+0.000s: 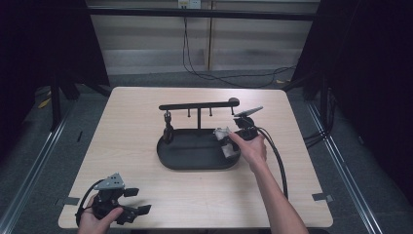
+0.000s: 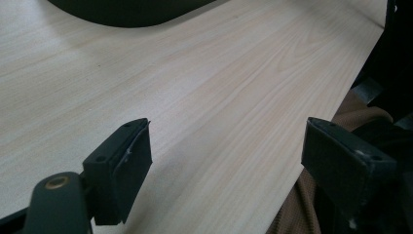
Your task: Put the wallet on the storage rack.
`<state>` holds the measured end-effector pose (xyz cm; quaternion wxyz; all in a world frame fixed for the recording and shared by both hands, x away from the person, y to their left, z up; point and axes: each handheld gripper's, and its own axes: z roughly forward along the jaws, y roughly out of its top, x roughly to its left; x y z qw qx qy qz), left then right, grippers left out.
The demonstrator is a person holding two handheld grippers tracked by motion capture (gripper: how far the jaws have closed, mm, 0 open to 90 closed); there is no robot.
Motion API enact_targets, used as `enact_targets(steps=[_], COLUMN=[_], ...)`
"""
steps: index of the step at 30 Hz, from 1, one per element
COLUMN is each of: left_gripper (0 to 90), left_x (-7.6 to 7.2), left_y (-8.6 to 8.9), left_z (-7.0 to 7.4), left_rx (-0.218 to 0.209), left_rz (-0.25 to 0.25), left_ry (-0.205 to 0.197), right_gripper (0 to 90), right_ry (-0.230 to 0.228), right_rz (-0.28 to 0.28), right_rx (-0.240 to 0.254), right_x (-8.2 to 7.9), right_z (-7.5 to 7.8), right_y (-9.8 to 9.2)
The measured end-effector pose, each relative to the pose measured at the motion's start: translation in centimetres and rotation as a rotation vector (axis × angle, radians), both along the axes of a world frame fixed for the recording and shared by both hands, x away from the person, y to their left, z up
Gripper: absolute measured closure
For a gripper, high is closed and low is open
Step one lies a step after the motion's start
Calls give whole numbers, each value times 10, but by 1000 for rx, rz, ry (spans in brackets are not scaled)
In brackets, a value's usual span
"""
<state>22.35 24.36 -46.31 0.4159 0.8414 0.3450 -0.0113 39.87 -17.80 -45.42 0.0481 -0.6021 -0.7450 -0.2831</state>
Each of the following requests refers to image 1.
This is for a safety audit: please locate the white wall outlet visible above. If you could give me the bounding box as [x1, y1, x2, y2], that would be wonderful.
[176, 0, 203, 10]

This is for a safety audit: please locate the dark curtain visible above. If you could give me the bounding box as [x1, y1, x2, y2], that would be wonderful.
[290, 0, 413, 207]
[0, 0, 111, 164]

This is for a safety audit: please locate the black metal stand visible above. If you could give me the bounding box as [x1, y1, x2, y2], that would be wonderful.
[49, 72, 63, 132]

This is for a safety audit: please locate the black wall cable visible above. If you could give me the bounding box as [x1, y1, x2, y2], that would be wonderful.
[181, 16, 297, 90]

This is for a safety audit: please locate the black horizontal bar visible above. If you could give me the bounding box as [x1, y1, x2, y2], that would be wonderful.
[87, 7, 318, 22]

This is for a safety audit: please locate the person's right hand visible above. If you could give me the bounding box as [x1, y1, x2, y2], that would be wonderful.
[227, 132, 268, 172]

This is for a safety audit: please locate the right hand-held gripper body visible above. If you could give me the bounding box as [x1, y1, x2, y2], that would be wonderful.
[233, 105, 265, 141]

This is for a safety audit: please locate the right hand-held gripper cable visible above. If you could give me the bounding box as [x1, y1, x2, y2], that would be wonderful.
[255, 126, 289, 200]

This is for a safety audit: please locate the hand-held gripper cable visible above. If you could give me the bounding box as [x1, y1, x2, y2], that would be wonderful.
[74, 179, 105, 227]
[255, 126, 289, 200]

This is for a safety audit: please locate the aluminium floor rail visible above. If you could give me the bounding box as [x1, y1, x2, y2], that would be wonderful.
[306, 100, 385, 234]
[0, 105, 75, 234]

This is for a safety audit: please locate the left hand-held gripper cable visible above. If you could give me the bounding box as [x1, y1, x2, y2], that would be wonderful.
[74, 179, 105, 227]

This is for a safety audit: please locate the black key rack with tray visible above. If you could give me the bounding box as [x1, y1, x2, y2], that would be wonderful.
[156, 97, 243, 172]

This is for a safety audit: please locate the grey tape strip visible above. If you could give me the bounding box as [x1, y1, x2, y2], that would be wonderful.
[312, 192, 335, 203]
[62, 196, 81, 207]

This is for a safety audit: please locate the black floor cable bundle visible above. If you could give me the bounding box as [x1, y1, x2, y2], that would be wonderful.
[303, 89, 336, 149]

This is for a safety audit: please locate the grey key pouch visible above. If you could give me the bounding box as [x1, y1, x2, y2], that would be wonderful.
[212, 126, 243, 160]

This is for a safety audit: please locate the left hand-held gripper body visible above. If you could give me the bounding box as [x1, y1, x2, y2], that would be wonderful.
[91, 172, 138, 226]

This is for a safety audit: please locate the person's left hand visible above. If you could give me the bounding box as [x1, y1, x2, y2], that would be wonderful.
[77, 194, 125, 234]

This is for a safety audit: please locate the black car key fob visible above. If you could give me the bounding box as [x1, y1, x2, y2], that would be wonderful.
[163, 109, 175, 145]

